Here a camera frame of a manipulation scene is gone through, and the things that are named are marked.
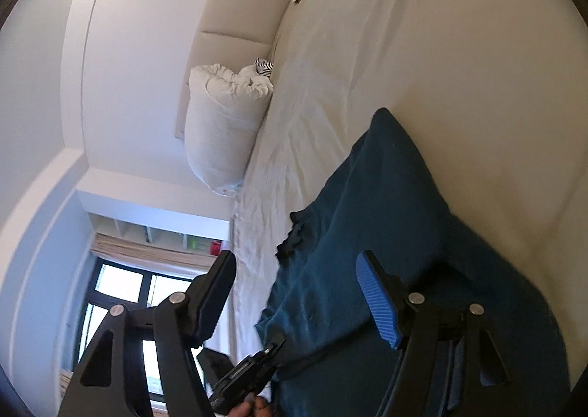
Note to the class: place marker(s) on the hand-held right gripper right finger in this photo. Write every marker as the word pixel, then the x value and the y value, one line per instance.
pixel 374 297

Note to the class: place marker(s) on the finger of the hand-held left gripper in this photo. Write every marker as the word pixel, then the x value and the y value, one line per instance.
pixel 274 348

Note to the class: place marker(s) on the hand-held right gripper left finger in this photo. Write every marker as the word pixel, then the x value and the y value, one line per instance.
pixel 213 297

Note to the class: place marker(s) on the dark teal blanket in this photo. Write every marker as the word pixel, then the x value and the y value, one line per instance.
pixel 390 215

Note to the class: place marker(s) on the person's left hand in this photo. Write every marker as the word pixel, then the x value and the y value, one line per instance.
pixel 252 410

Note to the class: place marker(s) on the red box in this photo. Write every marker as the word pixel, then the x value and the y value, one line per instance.
pixel 215 248

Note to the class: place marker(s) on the green container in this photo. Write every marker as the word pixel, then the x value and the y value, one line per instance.
pixel 198 244

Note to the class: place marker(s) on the beige curtain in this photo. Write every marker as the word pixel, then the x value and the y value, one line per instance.
pixel 147 254

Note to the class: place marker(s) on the black framed window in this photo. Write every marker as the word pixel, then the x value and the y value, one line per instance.
pixel 119 281

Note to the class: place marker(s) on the white pillow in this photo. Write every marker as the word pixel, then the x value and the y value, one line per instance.
pixel 220 123

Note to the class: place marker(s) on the black white striped cloth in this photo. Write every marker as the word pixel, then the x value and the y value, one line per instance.
pixel 264 67

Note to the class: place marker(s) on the beige round bed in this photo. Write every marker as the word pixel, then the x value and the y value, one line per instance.
pixel 413 31

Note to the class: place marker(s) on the beige padded headboard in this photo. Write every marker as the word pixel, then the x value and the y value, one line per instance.
pixel 239 8

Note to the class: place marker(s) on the white wall shelf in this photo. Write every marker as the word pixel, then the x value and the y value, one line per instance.
pixel 138 226

